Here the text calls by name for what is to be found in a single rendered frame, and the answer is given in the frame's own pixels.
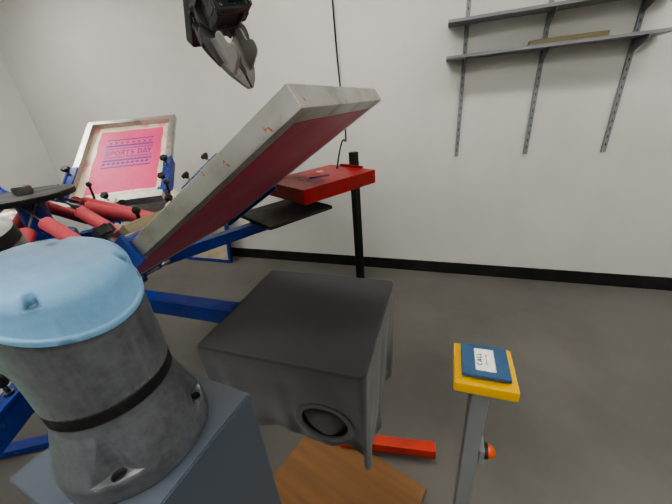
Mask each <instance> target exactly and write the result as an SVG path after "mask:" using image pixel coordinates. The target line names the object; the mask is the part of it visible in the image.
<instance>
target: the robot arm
mask: <svg viewBox="0 0 672 504"><path fill-rule="evenodd" d="M252 4H253V3H252V1H251V0H183V8H184V19H185V29H186V39H187V41H188V42H189V43H190V44H191V45H192V46H193V47H202V48H203V50H204V51H205V52H206V53H207V54H208V55H209V56H210V58H211V59H212V60H213V61H214V62H215V63H216V64H217V65H218V66H219V67H221V68H222V69H223V70H224V71H225V72H226V73H227V74H228V75H229V76H231V77H232V78H233V79H234V80H236V81H237V82H238V83H240V84H241V85H242V86H244V87H245V88H247V89H252V88H253V87H254V83H255V68H254V64H255V60H256V57H257V53H258V48H257V45H256V43H255V41H254V40H253V39H250V38H249V34H248V31H247V29H246V27H245V26H244V24H243V23H241V22H243V21H246V19H247V17H248V15H249V10H250V8H251V6H252ZM224 36H227V37H228V38H232V36H233V39H232V41H231V43H228V42H227V41H226V39H225V37H224ZM241 71H242V72H241ZM0 374H2V375H4V376H5V377H7V378H8V379H9V380H10V381H11V382H12V383H13V384H14V385H15V386H16V387H17V388H18V390H19V391H20V392H21V394H22V395H23V396H24V398H25V399H26V400H27V402H28V403H29V404H30V406H31V407H32V408H33V410H34V411H35V412H36V414H37V415H38V416H39V417H40V419H41V420H42V421H43V423H44V424H45V426H46V427H47V431H48V441H49V451H50V461H51V471H52V475H53V478H54V481H55V483H56V484H57V486H58V487H59V488H60V489H61V491H62V492H63V493H64V494H65V495H66V497H67V498H68V499H69V500H70V501H72V502H74V503H76V504H115V503H118V502H121V501H124V500H126V499H129V498H131V497H133V496H135V495H137V494H139V493H141V492H143V491H145V490H146V489H148V488H150V487H151V486H153V485H154V484H156V483H157V482H158V481H160V480H161V479H162V478H164V477H165V476H166V475H167V474H168V473H170V472H171V471H172V470H173V469H174V468H175V467H176V466H177V465H178V464H179V463H180V462H181V461H182V460H183V459H184V458H185V457H186V455H187V454H188V453H189V452H190V450H191V449H192V448H193V446H194V445H195V443H196V442H197V440H198V438H199V436H200V435H201V432H202V430H203V428H204V425H205V423H206V419H207V414H208V402H207V398H206V395H205V393H204V390H203V387H202V385H201V383H200V382H199V380H198V379H197V378H196V377H195V376H194V375H193V374H192V373H191V372H190V371H188V370H187V369H186V368H185V367H184V366H183V365H182V364H181V363H179V362H178V361H177V360H176V359H175V358H174V357H173V356H172V355H171V353H170V350H169V348H168V346H167V343H166V341H165V338H164V336H163V333H162V331H161V329H160V326H159V324H158V321H157V319H156V317H155V314H154V312H153V309H152V307H151V305H150V302H149V300H148V298H147V295H146V293H145V290H144V283H143V280H142V277H141V275H140V273H139V271H138V270H137V269H136V268H135V267H134V265H133V264H132V262H131V260H130V257H129V256H128V254H127V253H126V251H125V250H124V249H123V248H121V247H120V246H119V245H117V244H115V243H113V242H111V241H108V240H105V239H101V238H95V237H68V238H66V239H62V240H59V239H57V238H53V239H47V240H41V241H36V242H32V243H30V242H29V240H28V239H27V238H26V237H25V236H24V234H23V233H22V232H21V231H20V230H19V229H18V227H17V226H16V225H15V224H14V223H13V222H12V221H11V219H9V218H7V217H2V216H0Z"/></svg>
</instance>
